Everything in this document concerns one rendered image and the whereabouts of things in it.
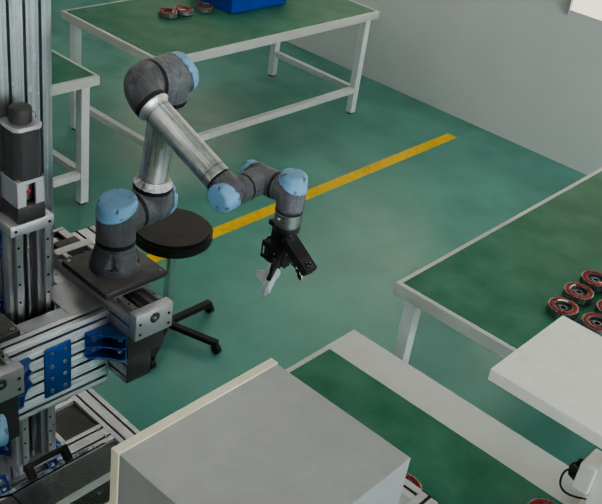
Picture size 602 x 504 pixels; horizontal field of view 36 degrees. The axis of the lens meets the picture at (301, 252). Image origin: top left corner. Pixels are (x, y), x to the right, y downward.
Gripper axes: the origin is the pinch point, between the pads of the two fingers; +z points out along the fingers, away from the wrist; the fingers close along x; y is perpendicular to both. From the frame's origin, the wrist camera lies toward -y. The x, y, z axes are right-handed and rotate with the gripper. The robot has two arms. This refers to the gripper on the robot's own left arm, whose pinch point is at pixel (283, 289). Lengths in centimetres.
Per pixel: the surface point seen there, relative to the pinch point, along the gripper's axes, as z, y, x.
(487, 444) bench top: 40, -54, -39
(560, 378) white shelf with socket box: -5, -73, -24
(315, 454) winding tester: -16, -59, 53
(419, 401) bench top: 40, -29, -38
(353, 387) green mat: 40.2, -12.0, -25.7
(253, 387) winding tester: -16, -38, 49
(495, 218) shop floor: 115, 90, -289
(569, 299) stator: 39, -29, -128
